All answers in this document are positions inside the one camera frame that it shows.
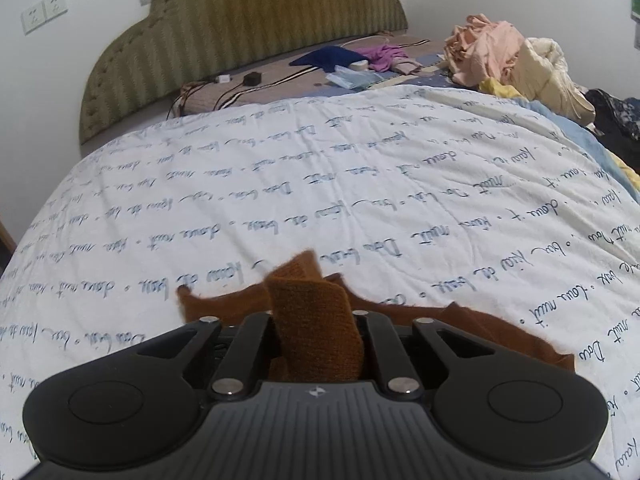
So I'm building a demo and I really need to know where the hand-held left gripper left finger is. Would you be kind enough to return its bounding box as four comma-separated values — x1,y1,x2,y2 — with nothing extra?
140,311,277,402

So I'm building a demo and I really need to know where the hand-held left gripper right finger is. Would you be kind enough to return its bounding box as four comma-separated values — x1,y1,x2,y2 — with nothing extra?
351,309,494,404

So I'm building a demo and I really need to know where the brown knit garment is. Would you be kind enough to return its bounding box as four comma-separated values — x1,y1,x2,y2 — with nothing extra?
176,249,577,384

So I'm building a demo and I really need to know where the white script-printed quilt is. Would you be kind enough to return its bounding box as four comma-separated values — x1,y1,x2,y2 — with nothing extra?
0,85,640,480

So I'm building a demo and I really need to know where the blue plastic bag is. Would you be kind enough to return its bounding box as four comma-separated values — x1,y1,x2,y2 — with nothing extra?
326,66,397,93

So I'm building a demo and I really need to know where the brown striped bed sheet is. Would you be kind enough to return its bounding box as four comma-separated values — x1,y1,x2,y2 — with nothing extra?
169,30,451,120

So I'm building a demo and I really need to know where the yellow cloth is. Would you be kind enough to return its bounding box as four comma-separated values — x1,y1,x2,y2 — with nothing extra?
479,79,532,102

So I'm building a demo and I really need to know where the purple cloth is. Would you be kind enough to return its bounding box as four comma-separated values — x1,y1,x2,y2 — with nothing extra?
356,44,414,74

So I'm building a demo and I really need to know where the light blue sheet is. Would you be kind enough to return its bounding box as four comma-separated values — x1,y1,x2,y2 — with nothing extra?
524,99,637,202

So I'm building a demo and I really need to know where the navy blue cloth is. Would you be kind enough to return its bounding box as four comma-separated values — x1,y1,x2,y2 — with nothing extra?
289,46,369,74

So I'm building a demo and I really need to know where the cream quilted jacket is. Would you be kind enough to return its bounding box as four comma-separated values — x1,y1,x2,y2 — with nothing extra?
504,37,598,127

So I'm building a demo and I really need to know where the olive striped padded headboard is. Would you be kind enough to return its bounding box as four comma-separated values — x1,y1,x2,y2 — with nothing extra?
80,0,409,146

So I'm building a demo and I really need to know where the dark patterned cloth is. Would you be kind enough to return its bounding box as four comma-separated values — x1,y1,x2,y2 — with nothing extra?
584,89,640,157

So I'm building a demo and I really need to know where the white cable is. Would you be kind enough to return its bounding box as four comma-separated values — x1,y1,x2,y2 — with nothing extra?
344,32,397,50

